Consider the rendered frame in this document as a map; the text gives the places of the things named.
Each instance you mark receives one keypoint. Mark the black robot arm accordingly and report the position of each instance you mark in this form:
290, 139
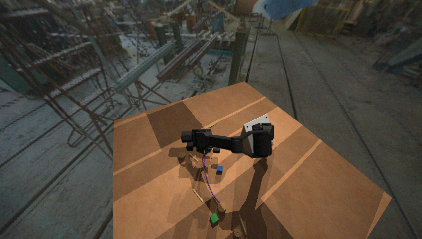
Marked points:
262, 136

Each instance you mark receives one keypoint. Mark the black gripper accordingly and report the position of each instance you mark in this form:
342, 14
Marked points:
207, 149

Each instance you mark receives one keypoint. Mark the green block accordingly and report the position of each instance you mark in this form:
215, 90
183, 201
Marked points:
214, 218

